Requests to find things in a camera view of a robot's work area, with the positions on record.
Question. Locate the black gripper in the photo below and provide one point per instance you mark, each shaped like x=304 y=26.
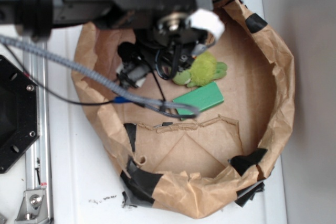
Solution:
x=168 y=48

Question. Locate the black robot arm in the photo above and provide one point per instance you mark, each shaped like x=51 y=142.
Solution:
x=37 y=18

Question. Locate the green plush toy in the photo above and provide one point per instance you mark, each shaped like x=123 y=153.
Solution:
x=203 y=71

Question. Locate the green wooden block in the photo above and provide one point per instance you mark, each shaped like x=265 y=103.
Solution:
x=204 y=98

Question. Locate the brown paper bag bin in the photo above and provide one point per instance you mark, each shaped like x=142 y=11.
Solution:
x=198 y=166

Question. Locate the white tray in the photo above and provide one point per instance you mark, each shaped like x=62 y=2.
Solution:
x=86 y=188

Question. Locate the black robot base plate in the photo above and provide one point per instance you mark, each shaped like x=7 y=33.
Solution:
x=19 y=119

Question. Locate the aluminium extrusion rail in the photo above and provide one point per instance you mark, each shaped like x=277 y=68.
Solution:
x=37 y=157

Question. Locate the metal corner bracket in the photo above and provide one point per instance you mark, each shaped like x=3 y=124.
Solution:
x=34 y=208

